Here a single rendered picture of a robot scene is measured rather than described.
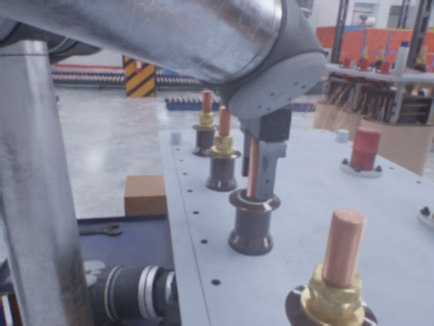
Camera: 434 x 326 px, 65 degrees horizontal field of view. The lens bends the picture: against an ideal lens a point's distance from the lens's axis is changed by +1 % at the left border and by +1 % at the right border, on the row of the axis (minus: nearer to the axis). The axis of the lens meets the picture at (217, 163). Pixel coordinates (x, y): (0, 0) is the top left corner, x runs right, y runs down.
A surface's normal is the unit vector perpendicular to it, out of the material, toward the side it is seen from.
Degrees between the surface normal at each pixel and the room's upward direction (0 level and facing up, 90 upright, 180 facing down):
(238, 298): 0
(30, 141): 85
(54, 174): 85
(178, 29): 130
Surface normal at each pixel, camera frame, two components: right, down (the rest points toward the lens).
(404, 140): 0.19, 0.34
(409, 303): 0.04, -0.94
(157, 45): 0.28, 0.95
